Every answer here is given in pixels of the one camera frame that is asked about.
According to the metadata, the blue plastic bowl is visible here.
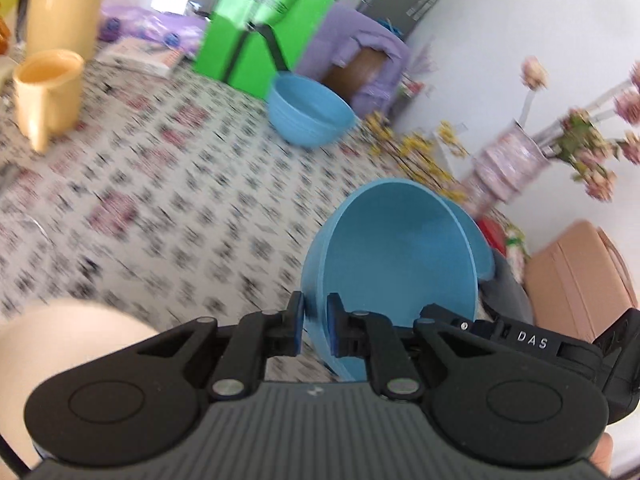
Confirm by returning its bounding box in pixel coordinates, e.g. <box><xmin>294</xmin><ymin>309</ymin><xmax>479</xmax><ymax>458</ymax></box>
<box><xmin>300</xmin><ymin>179</ymin><xmax>495</xmax><ymax>382</ymax></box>
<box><xmin>266</xmin><ymin>72</ymin><xmax>357</xmax><ymax>148</ymax></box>

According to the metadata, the cream round plate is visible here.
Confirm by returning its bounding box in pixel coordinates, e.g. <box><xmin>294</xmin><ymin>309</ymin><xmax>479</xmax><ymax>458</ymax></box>
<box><xmin>1</xmin><ymin>298</ymin><xmax>157</xmax><ymax>467</ymax></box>

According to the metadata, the person right hand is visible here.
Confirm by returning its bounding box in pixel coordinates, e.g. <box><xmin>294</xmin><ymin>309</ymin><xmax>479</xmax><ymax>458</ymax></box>
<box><xmin>590</xmin><ymin>432</ymin><xmax>614</xmax><ymax>477</ymax></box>

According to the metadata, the pink small suitcase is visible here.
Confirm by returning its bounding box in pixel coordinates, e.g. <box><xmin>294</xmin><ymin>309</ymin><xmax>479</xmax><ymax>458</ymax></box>
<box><xmin>524</xmin><ymin>220</ymin><xmax>639</xmax><ymax>342</ymax></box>

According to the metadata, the white carrot print packet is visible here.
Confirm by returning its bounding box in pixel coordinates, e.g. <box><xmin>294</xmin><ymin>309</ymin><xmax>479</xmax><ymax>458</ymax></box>
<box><xmin>506</xmin><ymin>224</ymin><xmax>529</xmax><ymax>284</ymax></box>

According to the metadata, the red cardboard box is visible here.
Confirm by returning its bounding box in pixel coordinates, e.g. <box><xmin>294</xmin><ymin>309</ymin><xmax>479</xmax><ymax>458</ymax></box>
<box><xmin>475</xmin><ymin>216</ymin><xmax>508</xmax><ymax>257</ymax></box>

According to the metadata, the yellow flower branch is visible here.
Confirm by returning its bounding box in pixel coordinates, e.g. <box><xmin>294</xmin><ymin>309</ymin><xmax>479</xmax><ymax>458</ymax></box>
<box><xmin>360</xmin><ymin>112</ymin><xmax>470</xmax><ymax>205</ymax></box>

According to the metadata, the pink textured vase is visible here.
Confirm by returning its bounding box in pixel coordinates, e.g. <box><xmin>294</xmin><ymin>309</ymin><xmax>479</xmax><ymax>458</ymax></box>
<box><xmin>461</xmin><ymin>122</ymin><xmax>550</xmax><ymax>218</ymax></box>

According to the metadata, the wooden chair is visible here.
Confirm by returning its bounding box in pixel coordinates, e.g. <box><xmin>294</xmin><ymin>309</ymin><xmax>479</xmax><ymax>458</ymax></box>
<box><xmin>321</xmin><ymin>48</ymin><xmax>388</xmax><ymax>103</ymax></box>

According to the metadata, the dried pink rose bouquet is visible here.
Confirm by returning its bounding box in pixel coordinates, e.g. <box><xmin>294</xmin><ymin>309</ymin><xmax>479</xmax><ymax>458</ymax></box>
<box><xmin>534</xmin><ymin>64</ymin><xmax>639</xmax><ymax>203</ymax></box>

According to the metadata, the purple jacket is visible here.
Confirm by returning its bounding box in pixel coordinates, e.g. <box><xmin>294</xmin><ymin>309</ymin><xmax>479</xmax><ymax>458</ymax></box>
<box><xmin>295</xmin><ymin>3</ymin><xmax>410</xmax><ymax>118</ymax></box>

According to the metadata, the white pink flat box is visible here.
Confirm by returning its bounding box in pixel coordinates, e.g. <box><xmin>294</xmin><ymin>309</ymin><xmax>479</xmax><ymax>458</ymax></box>
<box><xmin>96</xmin><ymin>37</ymin><xmax>184</xmax><ymax>78</ymax></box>

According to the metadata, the green paper shopping bag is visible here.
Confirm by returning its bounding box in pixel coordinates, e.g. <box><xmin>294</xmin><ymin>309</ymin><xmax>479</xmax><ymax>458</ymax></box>
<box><xmin>193</xmin><ymin>0</ymin><xmax>335</xmax><ymax>99</ymax></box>

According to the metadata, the yellow plastic cup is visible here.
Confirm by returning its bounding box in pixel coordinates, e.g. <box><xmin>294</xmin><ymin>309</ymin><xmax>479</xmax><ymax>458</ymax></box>
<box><xmin>13</xmin><ymin>49</ymin><xmax>85</xmax><ymax>154</ymax></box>

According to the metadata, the purple tissue pack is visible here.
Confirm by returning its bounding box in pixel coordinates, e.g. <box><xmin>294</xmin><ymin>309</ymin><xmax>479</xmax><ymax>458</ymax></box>
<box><xmin>98</xmin><ymin>6</ymin><xmax>208</xmax><ymax>58</ymax></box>

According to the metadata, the yellow thermos jug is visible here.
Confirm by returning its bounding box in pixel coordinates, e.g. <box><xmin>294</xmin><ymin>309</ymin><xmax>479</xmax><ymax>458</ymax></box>
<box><xmin>26</xmin><ymin>0</ymin><xmax>102</xmax><ymax>61</ymax></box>

